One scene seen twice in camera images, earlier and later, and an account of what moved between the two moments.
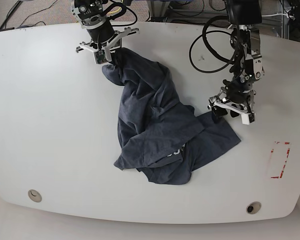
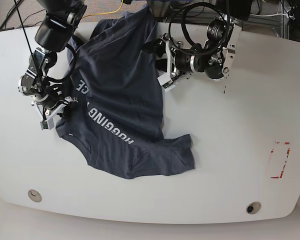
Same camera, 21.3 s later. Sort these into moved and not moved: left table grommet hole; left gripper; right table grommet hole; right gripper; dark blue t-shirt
Moved: right gripper; left gripper; dark blue t-shirt
Not moved: left table grommet hole; right table grommet hole
